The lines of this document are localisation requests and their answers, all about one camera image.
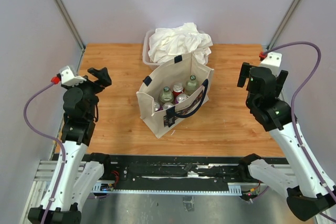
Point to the right aluminium frame post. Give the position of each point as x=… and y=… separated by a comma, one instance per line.
x=283, y=24

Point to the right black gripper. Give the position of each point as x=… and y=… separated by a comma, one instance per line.
x=244, y=74

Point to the red soda can front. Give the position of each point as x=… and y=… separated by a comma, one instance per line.
x=167, y=105

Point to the red soda can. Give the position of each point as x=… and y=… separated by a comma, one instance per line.
x=167, y=105
x=177, y=89

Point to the clear plastic bin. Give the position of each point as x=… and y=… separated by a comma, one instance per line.
x=147, y=51

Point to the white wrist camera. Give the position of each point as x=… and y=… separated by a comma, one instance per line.
x=272, y=61
x=67, y=76

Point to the clear glass bottle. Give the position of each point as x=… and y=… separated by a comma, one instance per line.
x=191, y=85
x=166, y=95

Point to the purple soda can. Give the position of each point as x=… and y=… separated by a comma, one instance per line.
x=157, y=106
x=180, y=98

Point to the left aluminium frame post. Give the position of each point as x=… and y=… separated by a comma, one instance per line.
x=64, y=13

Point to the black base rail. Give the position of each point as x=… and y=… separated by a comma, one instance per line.
x=141, y=174

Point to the aluminium frame post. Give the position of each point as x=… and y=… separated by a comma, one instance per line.
x=64, y=13
x=283, y=24

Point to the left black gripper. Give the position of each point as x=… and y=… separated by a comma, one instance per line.
x=103, y=80

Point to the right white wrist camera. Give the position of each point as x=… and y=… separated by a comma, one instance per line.
x=272, y=61

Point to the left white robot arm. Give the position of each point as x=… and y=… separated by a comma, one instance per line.
x=69, y=189

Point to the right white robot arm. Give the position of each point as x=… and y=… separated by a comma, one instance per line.
x=310, y=192

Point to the white crumpled cloth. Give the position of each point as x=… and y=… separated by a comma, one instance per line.
x=181, y=43

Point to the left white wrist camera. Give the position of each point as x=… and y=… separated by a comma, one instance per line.
x=67, y=76

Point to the beige canvas tote bag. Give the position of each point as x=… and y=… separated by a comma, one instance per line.
x=177, y=70

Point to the red soda can back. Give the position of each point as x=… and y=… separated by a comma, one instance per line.
x=177, y=89

